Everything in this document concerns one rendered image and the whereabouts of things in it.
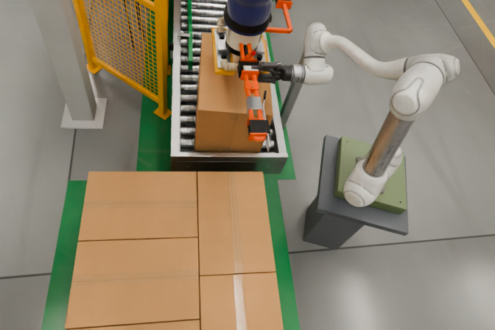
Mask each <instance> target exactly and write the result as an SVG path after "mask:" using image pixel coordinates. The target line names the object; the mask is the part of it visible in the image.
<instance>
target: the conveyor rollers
mask: <svg viewBox="0 0 495 330"><path fill-rule="evenodd" d="M199 1H204V2H199ZM208 2H212V3H208ZM217 3H221V4H217ZM180 4H181V14H184V15H181V18H180V21H183V22H188V16H187V15H188V11H187V8H184V7H187V0H186V1H182V0H181V3H180ZM226 4H227V0H192V15H193V16H192V22H193V23H204V24H192V30H200V31H210V32H211V28H212V27H217V25H210V24H217V20H218V19H219V18H213V17H223V16H224V11H220V10H225V5H226ZM194 8H200V9H194ZM203 9H209V10H203ZM194 15H203V16H213V17H203V16H194ZM180 28H181V29H188V23H181V25H180ZM202 33H203V32H195V31H192V38H202ZM180 44H181V46H188V39H183V38H181V39H180ZM192 44H193V46H201V40H195V39H192ZM200 49H201V48H193V55H200ZM180 53H181V54H184V55H187V54H188V47H181V48H180ZM180 62H181V63H188V56H180ZM193 63H197V64H200V57H193ZM180 71H181V72H192V73H199V66H192V70H188V65H180ZM180 81H181V82H196V83H198V75H193V74H181V75H180ZM197 87H198V85H190V84H180V91H189V92H197ZM180 101H181V102H197V95H196V94H181V95H180ZM180 112H184V113H196V112H197V106H196V105H180ZM180 123H182V124H196V116H180ZM180 134H181V135H195V127H181V128H180ZM180 146H181V147H194V139H183V138H181V139H180Z"/></svg>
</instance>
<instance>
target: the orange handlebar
mask: <svg viewBox="0 0 495 330"><path fill-rule="evenodd" d="M282 8H283V11H284V17H285V20H286V23H287V28H277V27H268V28H267V29H266V30H265V32H274V33H287V34H290V33H291V32H292V24H291V21H290V18H289V13H288V9H287V4H282ZM239 50H240V55H241V58H244V59H245V50H244V45H243V43H240V44H239ZM247 51H248V54H249V53H250V52H251V51H252V47H251V44H250V43H249V44H248V45H247ZM244 82H245V84H244V87H245V93H246V97H248V96H251V95H250V93H254V94H255V96H259V83H258V81H257V79H256V75H255V74H254V75H252V81H249V80H248V75H247V74H245V75H244ZM248 113H249V118H254V115H253V110H252V109H250V110H249V111H248ZM257 114H258V119H263V115H262V110H257ZM265 138H266V137H265V136H254V137H253V139H254V140H255V141H263V140H265Z"/></svg>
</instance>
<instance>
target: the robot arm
mask: <svg viewBox="0 0 495 330"><path fill-rule="evenodd" d="M333 48H338V49H341V50H342V51H343V52H345V53H346V54H347V55H348V56H349V57H350V58H351V59H352V60H353V61H354V62H356V63H357V64H358V65H359V66H360V67H362V68H363V69H364V70H365V71H366V72H368V73H369V74H372V75H373V76H376V77H381V78H385V79H392V80H398V81H397V82H396V84H395V85H394V87H393V89H392V91H391V94H390V101H389V107H390V111H389V113H388V115H387V117H386V119H385V121H384V123H383V125H382V127H381V129H380V131H379V133H378V135H377V137H376V139H375V141H374V143H373V145H372V147H371V149H370V150H369V152H368V153H367V155H366V156H365V157H364V158H362V157H359V156H358V157H357V158H356V162H357V163H356V166H355V167H354V169H353V171H352V172H351V174H350V175H349V177H348V179H347V181H346V182H345V185H344V189H343V194H344V196H345V199H346V200H347V201H348V202H349V203H350V204H351V205H353V206H356V207H365V206H368V205H370V204H371V203H372V202H373V201H374V200H375V199H376V198H377V197H378V196H379V194H384V193H385V184H386V182H387V181H388V179H389V178H390V177H391V175H392V174H393V173H394V172H395V171H396V169H397V168H398V167H399V165H400V164H401V161H402V155H403V154H402V150H401V148H400V145H401V143H402V142H403V140H404V138H405V136H406V135H407V133H408V131H409V130H410V128H411V127H412V125H413V122H414V121H415V120H416V119H419V118H421V117H422V116H423V114H424V113H425V112H426V110H427V109H428V107H429V106H430V105H431V104H432V102H433V101H434V99H435V97H436V96H437V94H438V92H439V90H440V87H441V86H442V85H443V84H444V83H445V82H449V81H451V80H453V79H454V78H456V77H457V75H458V74H459V73H460V62H459V60H458V59H457V58H456V57H453V56H451V55H445V54H425V55H416V56H412V57H405V58H402V59H399V60H394V61H390V62H380V61H378V60H375V59H374V58H372V57H371V56H370V55H368V54H367V53H366V52H364V51H363V50H361V49H360V48H359V47H358V46H356V45H355V44H354V43H352V42H351V41H350V40H348V39H346V38H344V37H342V36H339V35H331V34H330V32H327V31H326V27H325V26H324V25H323V24H322V23H320V22H316V23H312V24H310V25H309V26H308V27H307V29H306V32H305V35H304V41H303V54H304V59H303V65H302V64H292V65H291V66H282V65H281V61H278V62H260V64H258V65H257V66H243V68H244V70H246V71H258V70H261V71H268V72H269V73H266V74H260V75H259V78H258V79H257V81H258V83H272V84H275V82H276V81H277V80H283V81H290V82H291V83H305V84H307V85H320V84H326V83H329V82H331V80H332V77H333V75H334V70H333V68H332V67H331V66H330V65H328V64H326V62H325V55H326V54H327V53H329V52H330V51H331V50H332V49H333ZM271 75H272V76H271Z"/></svg>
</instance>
